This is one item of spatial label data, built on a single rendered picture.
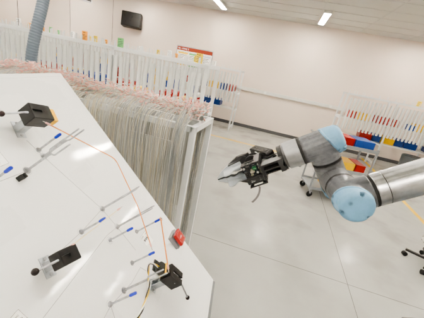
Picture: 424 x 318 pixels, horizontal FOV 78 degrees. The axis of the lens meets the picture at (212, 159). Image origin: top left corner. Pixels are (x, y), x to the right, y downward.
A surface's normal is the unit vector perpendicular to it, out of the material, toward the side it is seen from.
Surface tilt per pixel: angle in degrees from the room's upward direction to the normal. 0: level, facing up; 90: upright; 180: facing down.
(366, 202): 90
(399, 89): 90
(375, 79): 90
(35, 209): 47
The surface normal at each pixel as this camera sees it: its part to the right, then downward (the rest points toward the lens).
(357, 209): -0.15, 0.31
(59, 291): 0.84, -0.48
